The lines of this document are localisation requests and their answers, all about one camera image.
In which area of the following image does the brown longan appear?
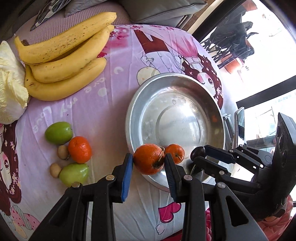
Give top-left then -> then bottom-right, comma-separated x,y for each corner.
50,163 -> 62,178
57,145 -> 70,160

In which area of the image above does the dark cherry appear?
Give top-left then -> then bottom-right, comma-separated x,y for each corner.
190,146 -> 206,161

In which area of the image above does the cartoon print tablecloth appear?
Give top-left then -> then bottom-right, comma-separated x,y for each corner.
1,25 -> 237,240

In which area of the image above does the bottom banana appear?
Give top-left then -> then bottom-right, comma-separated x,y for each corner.
24,58 -> 107,101

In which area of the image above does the black white patterned pillow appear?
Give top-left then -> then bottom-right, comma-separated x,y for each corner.
30,0 -> 70,31

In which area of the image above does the orange tangerine with stem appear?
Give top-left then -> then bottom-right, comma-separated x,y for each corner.
133,144 -> 165,175

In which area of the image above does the black folding chair outside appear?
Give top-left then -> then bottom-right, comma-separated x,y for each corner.
201,1 -> 258,69

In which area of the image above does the banana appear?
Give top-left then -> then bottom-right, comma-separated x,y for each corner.
30,25 -> 114,83
24,58 -> 107,101
14,12 -> 117,65

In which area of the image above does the middle banana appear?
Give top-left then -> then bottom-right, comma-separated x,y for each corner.
30,25 -> 114,83

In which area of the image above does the grey sofa cushion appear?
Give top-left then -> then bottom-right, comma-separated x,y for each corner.
120,0 -> 207,27

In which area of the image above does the green jujube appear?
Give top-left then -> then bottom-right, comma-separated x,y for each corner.
45,121 -> 73,145
59,163 -> 89,187

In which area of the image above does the white phone stand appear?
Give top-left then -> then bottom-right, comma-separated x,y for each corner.
222,114 -> 234,150

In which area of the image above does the orange flower pot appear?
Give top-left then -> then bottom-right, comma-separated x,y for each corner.
224,58 -> 244,74

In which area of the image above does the light grey cushion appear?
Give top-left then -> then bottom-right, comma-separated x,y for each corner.
65,0 -> 106,17

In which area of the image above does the top banana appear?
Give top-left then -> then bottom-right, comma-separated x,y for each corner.
14,12 -> 117,65

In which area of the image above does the round steel tray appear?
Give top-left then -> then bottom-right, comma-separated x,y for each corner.
125,72 -> 225,193

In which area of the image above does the smartphone on stand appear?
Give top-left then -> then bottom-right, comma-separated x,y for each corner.
232,107 -> 245,148

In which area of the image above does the napa cabbage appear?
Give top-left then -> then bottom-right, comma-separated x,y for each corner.
0,41 -> 30,125

